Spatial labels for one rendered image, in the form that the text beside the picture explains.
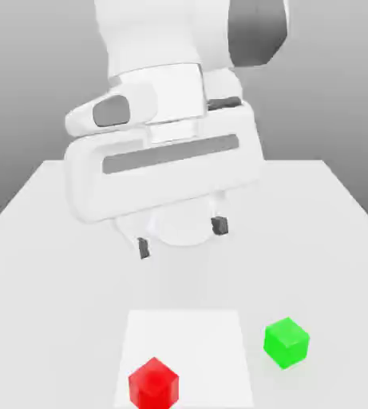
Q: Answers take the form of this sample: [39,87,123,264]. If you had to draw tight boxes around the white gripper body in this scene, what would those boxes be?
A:
[63,102,265,225]

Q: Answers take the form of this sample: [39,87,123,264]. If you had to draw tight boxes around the small red cube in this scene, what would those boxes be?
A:
[128,356,180,409]

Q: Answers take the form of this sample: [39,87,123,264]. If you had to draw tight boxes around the small green cube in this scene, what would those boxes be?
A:
[262,316,311,371]

